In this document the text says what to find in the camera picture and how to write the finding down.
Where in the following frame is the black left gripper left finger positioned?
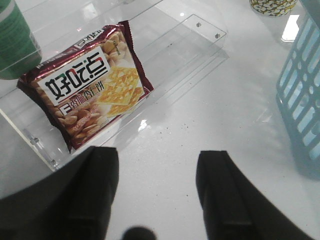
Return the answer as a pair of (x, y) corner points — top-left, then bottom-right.
(0, 146), (118, 240)

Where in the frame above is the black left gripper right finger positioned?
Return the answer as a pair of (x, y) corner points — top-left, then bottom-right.
(196, 150), (320, 240)

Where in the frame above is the light blue plastic basket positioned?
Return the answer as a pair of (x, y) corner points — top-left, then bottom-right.
(276, 0), (320, 180)

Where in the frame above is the maroon cracker snack packet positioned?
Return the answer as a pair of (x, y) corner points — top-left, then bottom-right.
(17, 20), (154, 150)

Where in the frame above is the green cartoon canister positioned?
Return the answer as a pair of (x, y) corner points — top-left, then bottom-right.
(0, 0), (42, 80)

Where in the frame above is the patterned paper cup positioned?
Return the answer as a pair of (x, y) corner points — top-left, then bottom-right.
(249, 0), (298, 17)

